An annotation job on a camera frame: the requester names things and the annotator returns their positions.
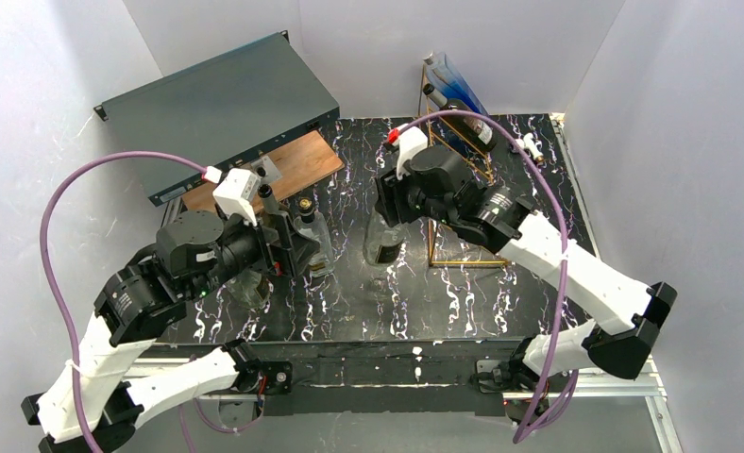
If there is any clear tall glass bottle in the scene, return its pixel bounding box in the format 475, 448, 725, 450
363, 211, 405, 266

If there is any dark brown wine bottle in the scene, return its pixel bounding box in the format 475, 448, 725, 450
422, 83, 497, 152

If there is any blue glass bottle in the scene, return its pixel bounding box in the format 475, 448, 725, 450
423, 52, 489, 116

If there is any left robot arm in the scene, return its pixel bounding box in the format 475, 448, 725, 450
22, 210, 320, 452

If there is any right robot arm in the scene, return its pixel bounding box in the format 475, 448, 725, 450
375, 145, 677, 379

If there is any clear round glass bottle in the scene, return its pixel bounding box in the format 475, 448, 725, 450
224, 269, 271, 310

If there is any grey rack server box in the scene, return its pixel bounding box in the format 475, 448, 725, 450
93, 32, 340, 171

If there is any wooden board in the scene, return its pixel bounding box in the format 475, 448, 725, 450
181, 129, 345, 214

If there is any white pipe fitting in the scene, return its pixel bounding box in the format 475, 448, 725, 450
516, 132, 545, 166

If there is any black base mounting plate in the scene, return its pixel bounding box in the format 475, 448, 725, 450
171, 340, 573, 419

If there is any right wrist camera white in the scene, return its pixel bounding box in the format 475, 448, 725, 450
386, 125, 428, 180

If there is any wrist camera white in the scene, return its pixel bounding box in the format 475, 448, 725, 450
386, 125, 428, 180
212, 168, 262, 227

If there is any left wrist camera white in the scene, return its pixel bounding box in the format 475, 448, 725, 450
212, 168, 262, 227

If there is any metal bracket with knob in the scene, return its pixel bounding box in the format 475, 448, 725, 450
249, 156, 282, 184

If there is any gold wire wine rack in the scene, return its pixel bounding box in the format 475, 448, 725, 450
417, 62, 511, 270

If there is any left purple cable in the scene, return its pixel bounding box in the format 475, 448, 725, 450
39, 149, 267, 453

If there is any aluminium frame rail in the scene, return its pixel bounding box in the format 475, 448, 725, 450
90, 355, 686, 453

